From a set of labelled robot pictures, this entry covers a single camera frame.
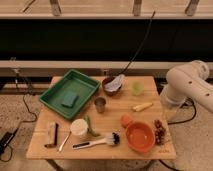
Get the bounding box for dark red grape bunch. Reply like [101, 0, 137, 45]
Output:
[154, 120, 166, 145]

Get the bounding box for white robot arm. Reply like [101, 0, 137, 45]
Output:
[160, 60, 213, 121]

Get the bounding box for small metal cup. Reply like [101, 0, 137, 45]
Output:
[94, 97, 106, 113]

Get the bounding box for translucent green plastic cup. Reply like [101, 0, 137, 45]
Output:
[131, 82, 143, 96]

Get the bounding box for white crumpled cloth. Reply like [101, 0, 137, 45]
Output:
[104, 74, 125, 92]

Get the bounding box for dark red bowl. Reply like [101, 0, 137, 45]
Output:
[102, 76, 124, 96]

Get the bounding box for green plastic tray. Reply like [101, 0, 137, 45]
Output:
[40, 69, 100, 120]

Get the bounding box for green sponge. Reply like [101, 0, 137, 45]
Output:
[61, 92, 78, 107]

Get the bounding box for green bean pod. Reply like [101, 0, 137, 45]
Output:
[84, 115, 100, 137]

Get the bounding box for wooden folding table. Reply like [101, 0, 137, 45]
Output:
[26, 76, 176, 163]

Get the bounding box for white round container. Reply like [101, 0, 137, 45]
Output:
[70, 119, 88, 137]

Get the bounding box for white dish brush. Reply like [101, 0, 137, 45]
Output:
[72, 132, 120, 149]

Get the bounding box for metal spoon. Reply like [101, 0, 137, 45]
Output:
[58, 131, 71, 153]

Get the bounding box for black power adapter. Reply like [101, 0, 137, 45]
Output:
[0, 132, 13, 149]

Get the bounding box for orange pot with handle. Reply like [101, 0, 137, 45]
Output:
[120, 115, 155, 153]

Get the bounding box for wooden handled spatula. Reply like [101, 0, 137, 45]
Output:
[44, 122, 58, 148]

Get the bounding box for black floor cable right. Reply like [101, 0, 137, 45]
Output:
[166, 98, 198, 126]

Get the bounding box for black floor cable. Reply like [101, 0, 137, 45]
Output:
[166, 98, 198, 126]
[0, 71, 39, 163]

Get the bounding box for black cable over table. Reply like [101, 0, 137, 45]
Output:
[119, 10, 157, 76]

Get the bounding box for black floor cable left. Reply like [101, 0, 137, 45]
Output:
[0, 71, 39, 163]

